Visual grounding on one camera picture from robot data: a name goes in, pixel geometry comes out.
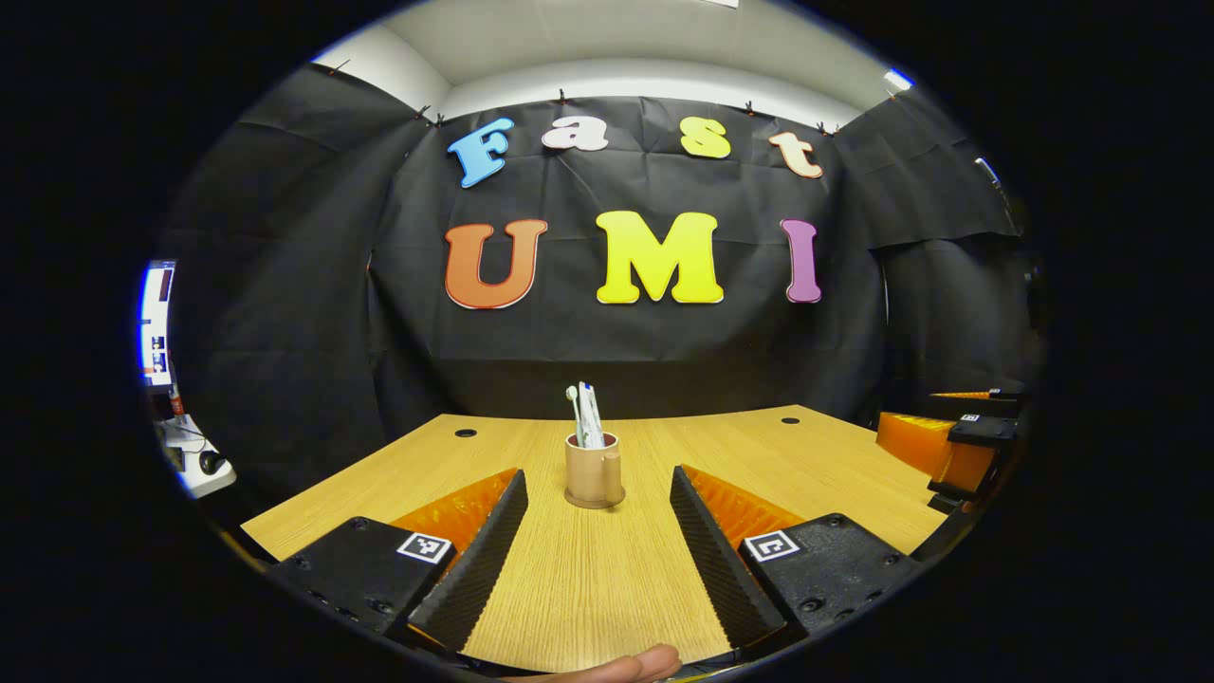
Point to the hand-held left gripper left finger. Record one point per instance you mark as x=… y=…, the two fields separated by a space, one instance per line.
x=365 y=564

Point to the wooden desktop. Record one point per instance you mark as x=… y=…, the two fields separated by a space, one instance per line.
x=588 y=588

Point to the beige cup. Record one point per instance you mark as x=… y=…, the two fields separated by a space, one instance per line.
x=590 y=470

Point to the white toothbrush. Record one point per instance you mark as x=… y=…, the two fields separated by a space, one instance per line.
x=574 y=408

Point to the computer monitor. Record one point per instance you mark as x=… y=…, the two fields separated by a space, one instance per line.
x=156 y=323

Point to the white side table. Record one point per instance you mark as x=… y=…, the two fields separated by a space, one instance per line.
x=194 y=474

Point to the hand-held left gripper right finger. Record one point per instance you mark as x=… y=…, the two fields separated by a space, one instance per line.
x=835 y=564

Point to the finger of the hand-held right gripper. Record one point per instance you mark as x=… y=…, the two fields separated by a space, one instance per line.
x=915 y=438
x=986 y=404

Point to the white toothpaste tube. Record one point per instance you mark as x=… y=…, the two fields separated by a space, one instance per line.
x=592 y=417

